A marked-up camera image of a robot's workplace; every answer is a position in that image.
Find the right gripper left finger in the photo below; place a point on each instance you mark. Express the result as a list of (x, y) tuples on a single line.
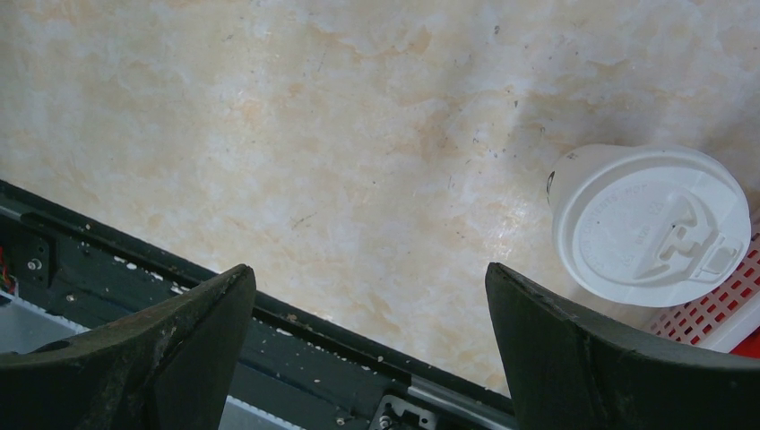
[(168, 366)]

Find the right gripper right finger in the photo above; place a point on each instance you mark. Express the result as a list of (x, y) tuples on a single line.
[(569, 367)]

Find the white plastic cup lid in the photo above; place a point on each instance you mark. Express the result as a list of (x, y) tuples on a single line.
[(659, 226)]

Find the white paper coffee cup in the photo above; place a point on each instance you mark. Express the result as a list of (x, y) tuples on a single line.
[(575, 168)]

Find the white plastic basket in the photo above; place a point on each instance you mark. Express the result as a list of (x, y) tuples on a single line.
[(725, 320)]

